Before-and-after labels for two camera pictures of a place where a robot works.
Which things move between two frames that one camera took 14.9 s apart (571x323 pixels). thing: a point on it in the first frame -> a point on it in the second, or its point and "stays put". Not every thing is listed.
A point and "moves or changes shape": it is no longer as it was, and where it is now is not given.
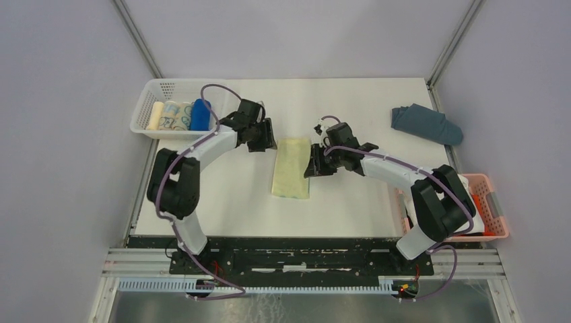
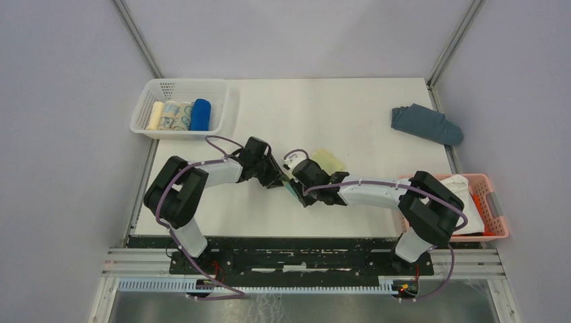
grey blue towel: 421,120 stays put
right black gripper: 315,166 -> 304,200
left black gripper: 268,141 -> 271,181
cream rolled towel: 156,115 stays put
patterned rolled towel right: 182,116 stays put
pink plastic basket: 483,185 stays put
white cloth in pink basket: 475,225 stays put
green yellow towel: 291,173 moves or changes shape
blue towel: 200,115 stays put
